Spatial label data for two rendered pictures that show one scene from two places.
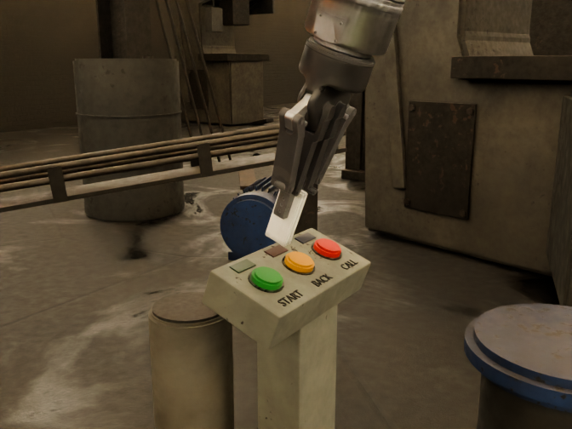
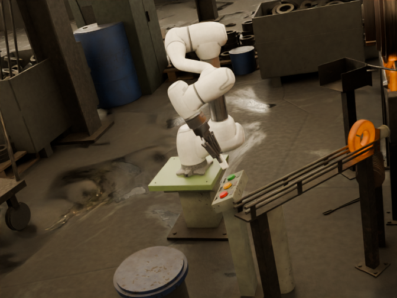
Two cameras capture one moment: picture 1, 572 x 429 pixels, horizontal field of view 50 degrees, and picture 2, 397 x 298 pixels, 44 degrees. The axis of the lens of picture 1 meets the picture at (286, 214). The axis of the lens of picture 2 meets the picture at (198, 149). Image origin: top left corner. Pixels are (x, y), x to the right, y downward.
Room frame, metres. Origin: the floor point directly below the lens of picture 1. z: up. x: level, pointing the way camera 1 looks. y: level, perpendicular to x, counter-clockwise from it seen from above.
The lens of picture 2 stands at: (2.65, -0.50, 1.67)
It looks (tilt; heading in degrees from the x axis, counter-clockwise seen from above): 24 degrees down; 168
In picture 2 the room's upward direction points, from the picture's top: 13 degrees counter-clockwise
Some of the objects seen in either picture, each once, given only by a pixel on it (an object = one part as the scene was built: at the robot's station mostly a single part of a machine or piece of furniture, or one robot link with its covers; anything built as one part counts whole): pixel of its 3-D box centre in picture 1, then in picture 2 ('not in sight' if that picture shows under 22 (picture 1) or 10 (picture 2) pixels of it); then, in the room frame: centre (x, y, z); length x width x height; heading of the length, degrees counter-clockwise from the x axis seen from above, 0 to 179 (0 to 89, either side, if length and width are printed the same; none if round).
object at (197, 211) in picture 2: not in sight; (202, 200); (0.05, -0.01, 0.16); 0.40 x 0.40 x 0.31; 55
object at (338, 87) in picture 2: not in sight; (348, 119); (0.03, 1.05, 0.36); 0.26 x 0.20 x 0.72; 2
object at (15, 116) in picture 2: not in sight; (24, 99); (-2.54, -1.07, 0.43); 1.23 x 0.93 x 0.87; 145
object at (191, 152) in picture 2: not in sight; (191, 142); (0.05, 0.01, 0.54); 0.18 x 0.16 x 0.22; 77
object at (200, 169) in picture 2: not in sight; (192, 165); (0.07, -0.02, 0.41); 0.22 x 0.18 x 0.06; 142
